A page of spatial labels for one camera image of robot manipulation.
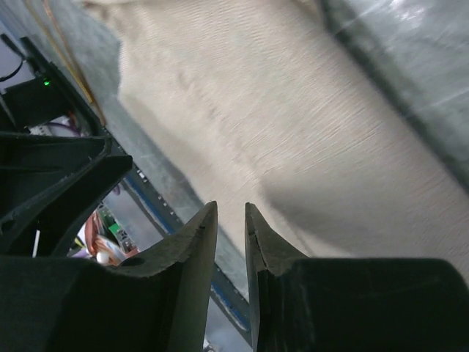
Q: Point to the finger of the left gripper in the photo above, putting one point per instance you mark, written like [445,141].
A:
[31,164]
[59,212]

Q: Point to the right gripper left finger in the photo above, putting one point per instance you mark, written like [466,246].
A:
[156,300]

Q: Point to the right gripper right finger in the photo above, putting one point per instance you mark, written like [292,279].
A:
[300,303]

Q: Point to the beige cloth napkin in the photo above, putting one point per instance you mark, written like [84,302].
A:
[253,102]

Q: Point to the person's hand in background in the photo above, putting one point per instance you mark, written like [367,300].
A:
[105,251]

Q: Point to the gold spoon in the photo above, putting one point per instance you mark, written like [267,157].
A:
[58,50]

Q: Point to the copper fork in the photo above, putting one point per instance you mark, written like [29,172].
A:
[71,57]

